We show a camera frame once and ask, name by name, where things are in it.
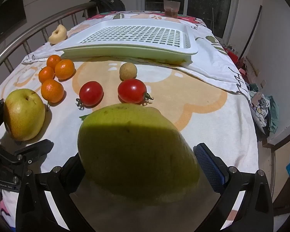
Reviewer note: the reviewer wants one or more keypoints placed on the pile of clothes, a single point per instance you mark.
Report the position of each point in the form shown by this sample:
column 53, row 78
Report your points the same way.
column 263, row 108

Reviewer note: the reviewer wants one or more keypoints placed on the black backpack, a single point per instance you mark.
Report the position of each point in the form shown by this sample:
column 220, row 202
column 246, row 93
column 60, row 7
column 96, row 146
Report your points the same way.
column 106, row 3

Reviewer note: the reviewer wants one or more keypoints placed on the dark wall screen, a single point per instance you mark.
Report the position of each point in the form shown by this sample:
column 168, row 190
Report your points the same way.
column 7, row 14

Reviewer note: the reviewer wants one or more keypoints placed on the small orange tangerine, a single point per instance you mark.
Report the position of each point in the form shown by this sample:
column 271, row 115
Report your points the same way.
column 52, row 90
column 46, row 74
column 53, row 61
column 64, row 69

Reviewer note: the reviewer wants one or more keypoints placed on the yellow bitten apple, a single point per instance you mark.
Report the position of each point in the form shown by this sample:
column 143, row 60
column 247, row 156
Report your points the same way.
column 58, row 34

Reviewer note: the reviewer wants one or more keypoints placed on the black leaning rod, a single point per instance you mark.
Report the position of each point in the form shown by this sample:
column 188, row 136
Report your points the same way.
column 253, row 29

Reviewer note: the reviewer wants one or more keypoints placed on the yellow green pear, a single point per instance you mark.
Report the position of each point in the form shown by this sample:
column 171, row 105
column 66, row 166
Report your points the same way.
column 24, row 114

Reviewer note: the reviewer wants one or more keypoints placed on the large green mango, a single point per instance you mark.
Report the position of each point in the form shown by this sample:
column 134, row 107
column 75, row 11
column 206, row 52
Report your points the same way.
column 135, row 149

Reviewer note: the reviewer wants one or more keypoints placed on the clear plastic cup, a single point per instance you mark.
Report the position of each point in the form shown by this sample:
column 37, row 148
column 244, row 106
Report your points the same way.
column 171, row 8

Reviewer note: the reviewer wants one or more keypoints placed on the red bags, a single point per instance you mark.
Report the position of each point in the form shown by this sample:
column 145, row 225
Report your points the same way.
column 233, row 54

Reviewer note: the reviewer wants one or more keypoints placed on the small tan longan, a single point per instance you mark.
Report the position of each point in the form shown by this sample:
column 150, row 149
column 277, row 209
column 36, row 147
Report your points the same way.
column 128, row 71

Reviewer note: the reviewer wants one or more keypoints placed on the white orange patterned blanket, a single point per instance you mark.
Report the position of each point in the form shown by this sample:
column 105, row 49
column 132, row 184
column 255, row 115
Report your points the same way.
column 207, row 116

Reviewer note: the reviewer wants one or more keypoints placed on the white slotted plastic tray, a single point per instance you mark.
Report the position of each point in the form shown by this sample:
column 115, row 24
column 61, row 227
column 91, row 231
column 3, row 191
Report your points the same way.
column 135, row 33

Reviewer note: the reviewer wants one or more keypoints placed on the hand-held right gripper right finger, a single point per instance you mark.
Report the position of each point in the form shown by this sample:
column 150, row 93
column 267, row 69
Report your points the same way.
column 207, row 166

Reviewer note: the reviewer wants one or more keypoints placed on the red tomato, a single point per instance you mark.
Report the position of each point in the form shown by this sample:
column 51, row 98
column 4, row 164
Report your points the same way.
column 131, row 90
column 91, row 93

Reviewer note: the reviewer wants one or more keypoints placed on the pink cartoon printed blanket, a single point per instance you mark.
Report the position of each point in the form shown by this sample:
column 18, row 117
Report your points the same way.
column 183, row 18

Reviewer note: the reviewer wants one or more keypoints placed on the metal bed rail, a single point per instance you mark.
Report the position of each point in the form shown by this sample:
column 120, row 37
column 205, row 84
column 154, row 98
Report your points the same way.
column 62, row 12

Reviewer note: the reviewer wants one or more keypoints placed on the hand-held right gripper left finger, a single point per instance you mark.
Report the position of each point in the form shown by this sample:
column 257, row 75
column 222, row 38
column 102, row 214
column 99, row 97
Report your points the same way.
column 70, row 171

